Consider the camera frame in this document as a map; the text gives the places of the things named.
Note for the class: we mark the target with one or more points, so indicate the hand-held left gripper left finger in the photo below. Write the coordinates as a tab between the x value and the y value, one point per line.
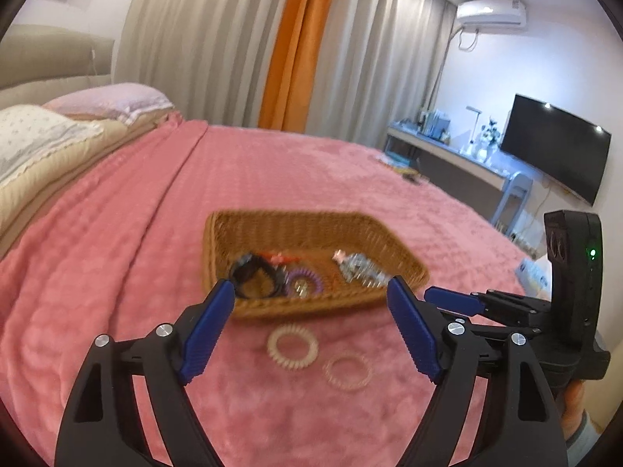
204	333

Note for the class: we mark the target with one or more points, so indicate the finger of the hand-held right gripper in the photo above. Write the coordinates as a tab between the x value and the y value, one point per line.
452	300

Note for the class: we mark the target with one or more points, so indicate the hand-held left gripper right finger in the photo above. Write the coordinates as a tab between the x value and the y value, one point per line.
413	333

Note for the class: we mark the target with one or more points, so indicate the silver hair clip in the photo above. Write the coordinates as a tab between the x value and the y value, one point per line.
362	267

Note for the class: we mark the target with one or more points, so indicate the pink star hair clip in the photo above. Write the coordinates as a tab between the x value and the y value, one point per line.
339	255

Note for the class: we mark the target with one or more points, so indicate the orange hair clip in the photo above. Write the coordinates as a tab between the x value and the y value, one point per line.
289	258

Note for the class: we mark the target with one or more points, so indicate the brown wicker basket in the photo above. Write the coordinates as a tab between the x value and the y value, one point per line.
311	233

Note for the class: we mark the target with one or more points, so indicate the person's right forearm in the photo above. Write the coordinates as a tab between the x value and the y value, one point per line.
584	442

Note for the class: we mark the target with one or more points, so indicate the person's right hand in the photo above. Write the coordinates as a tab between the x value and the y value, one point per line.
572	408

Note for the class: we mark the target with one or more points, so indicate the pink blanket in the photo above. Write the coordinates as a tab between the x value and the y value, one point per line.
121	262

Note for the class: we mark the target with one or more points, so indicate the light blue plastic chair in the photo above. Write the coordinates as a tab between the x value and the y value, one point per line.
521	182

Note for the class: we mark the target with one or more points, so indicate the black television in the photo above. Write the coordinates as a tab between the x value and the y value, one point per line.
555	146

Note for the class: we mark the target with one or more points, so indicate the grey desk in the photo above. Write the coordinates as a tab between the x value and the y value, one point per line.
438	160

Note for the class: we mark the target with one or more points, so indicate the white flower vase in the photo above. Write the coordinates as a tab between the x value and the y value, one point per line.
486	151

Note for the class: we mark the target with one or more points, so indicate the row of books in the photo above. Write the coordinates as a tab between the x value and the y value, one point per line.
435	124

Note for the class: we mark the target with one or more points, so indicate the white desk lamp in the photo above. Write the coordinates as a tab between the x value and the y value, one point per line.
473	109

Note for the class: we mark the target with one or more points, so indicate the white air conditioner pipe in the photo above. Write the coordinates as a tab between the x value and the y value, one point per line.
440	82

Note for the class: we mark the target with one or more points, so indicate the beige quilt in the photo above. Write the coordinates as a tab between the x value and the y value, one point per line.
73	155

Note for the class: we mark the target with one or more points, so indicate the grey curtain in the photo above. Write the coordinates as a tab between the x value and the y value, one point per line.
194	44
379	58

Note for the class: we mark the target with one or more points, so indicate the purple pillow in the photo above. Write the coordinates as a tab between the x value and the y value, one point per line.
112	97

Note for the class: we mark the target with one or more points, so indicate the white floral pillow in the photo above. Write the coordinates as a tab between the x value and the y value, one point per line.
34	131

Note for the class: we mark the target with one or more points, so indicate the white air conditioner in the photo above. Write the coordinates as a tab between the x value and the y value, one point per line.
491	13

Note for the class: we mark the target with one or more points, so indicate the orange curtain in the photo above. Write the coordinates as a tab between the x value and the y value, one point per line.
292	58

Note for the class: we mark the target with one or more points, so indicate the beige padded headboard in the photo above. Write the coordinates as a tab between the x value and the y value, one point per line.
48	53

